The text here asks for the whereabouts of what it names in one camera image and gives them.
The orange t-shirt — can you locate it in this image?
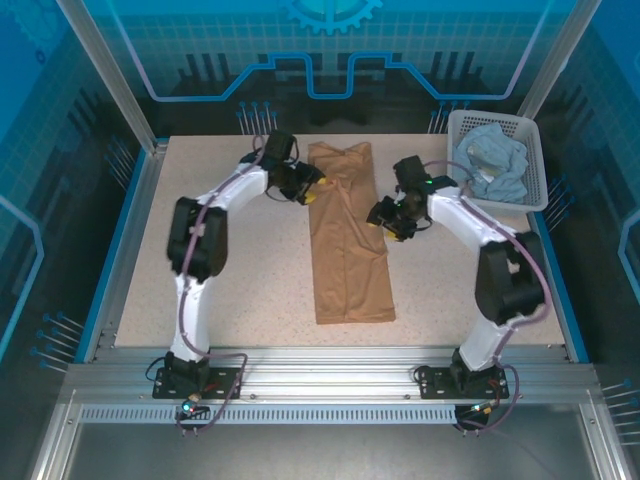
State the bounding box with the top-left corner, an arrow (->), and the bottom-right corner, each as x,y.
306,141 -> 398,326

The light blue t-shirt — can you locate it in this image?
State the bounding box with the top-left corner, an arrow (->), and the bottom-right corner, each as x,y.
452,124 -> 530,205

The white perforated plastic basket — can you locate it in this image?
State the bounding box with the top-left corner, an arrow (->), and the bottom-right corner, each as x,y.
446,109 -> 550,214

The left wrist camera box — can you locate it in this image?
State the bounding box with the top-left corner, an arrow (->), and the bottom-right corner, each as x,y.
293,160 -> 326,190

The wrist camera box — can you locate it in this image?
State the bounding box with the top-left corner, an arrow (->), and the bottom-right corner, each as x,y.
293,160 -> 326,190
367,196 -> 402,226

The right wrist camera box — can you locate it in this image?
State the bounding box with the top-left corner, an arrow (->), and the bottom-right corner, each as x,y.
367,196 -> 402,226

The aluminium mounting rail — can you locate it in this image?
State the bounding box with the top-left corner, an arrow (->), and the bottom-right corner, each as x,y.
64,344 -> 596,401

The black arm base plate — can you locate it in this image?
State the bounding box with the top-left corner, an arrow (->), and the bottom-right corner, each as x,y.
418,366 -> 511,401
152,367 -> 245,401

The aluminium frame post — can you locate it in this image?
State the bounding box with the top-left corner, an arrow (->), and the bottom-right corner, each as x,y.
514,0 -> 604,121
54,0 -> 166,159

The slotted grey cable duct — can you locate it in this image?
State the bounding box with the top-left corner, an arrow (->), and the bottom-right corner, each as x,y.
78,405 -> 459,423

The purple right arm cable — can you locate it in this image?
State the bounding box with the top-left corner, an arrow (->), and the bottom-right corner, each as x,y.
427,158 -> 554,436

